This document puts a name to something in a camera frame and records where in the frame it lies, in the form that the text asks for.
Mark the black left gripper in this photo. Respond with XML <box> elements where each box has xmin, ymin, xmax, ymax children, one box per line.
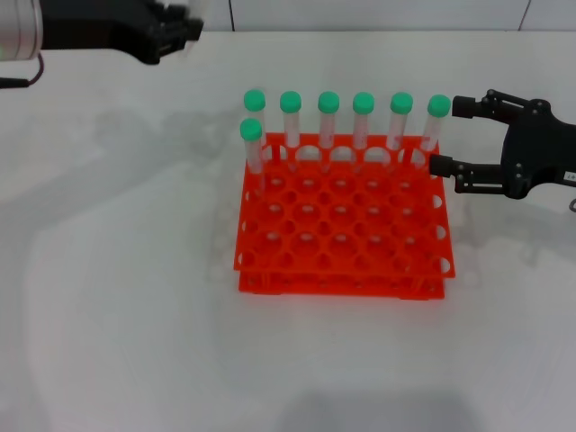
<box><xmin>40</xmin><ymin>0</ymin><xmax>204</xmax><ymax>67</ymax></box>

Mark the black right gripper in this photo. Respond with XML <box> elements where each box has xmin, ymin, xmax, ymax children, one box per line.
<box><xmin>429</xmin><ymin>89</ymin><xmax>576</xmax><ymax>200</ymax></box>

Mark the orange test tube rack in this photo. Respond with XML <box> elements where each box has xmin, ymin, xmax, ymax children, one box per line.
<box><xmin>233</xmin><ymin>131</ymin><xmax>458</xmax><ymax>300</ymax></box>

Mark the dark left arm cable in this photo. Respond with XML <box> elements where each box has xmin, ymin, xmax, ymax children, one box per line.
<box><xmin>0</xmin><ymin>51</ymin><xmax>47</xmax><ymax>90</ymax></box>

